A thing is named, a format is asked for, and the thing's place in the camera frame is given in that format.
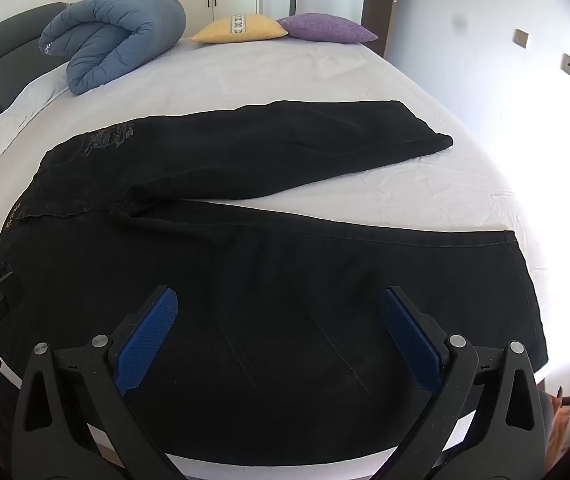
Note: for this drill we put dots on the yellow pillow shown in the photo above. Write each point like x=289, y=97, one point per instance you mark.
x=237, y=29

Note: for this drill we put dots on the purple pillow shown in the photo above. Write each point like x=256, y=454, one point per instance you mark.
x=327, y=29

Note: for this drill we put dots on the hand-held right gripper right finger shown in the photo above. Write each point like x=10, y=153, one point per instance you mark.
x=411, y=332

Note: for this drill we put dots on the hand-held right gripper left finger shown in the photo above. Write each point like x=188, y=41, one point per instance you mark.
x=151, y=330

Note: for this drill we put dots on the black pants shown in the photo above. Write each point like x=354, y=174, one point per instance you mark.
x=265, y=285

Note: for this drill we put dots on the bed with white sheet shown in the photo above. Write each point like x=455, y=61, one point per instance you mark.
x=265, y=75

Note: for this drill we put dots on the rolled blue duvet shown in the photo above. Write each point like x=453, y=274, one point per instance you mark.
x=115, y=25

